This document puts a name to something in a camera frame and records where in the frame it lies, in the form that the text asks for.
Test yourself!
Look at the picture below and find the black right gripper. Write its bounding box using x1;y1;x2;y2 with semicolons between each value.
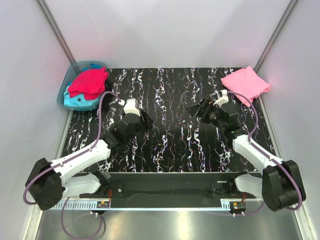
185;98;226;131

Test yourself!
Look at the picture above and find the pink t shirt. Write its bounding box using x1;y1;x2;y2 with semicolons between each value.
221;66;271;107

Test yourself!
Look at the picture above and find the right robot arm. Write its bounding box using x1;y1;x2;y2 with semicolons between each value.
186;98;306;212

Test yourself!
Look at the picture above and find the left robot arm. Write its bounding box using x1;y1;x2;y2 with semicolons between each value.
23;110;154;211

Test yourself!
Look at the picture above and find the teal blue t shirt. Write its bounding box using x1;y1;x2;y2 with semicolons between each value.
63;63;109;111

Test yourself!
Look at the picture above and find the magenta t shirt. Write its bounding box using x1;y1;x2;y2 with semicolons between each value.
67;67;109;101

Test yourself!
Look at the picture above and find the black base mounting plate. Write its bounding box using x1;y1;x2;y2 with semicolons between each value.
80;172;254;209

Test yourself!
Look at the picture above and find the translucent blue plastic basket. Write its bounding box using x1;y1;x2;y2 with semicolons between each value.
57;61;107;112

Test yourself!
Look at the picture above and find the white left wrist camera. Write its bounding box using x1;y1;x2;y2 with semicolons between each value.
118;98;140;116

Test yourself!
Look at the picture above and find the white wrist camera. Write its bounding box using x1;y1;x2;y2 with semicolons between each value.
213;89;229;108
118;98;140;116

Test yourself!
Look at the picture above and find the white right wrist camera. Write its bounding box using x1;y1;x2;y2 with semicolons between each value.
213;89;229;108

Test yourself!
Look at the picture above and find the aluminium front rail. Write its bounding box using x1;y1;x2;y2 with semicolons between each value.
33;180;305;201

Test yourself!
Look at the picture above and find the white slotted cable duct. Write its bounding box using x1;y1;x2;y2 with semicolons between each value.
51;198;111;211

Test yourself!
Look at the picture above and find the left aluminium corner post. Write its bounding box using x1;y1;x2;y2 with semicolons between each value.
35;0;77;65

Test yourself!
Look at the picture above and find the aluminium corner post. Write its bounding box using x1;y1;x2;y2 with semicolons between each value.
253;0;300;73
35;0;77;65

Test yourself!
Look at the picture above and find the right aluminium corner post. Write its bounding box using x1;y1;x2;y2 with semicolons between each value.
253;0;300;73

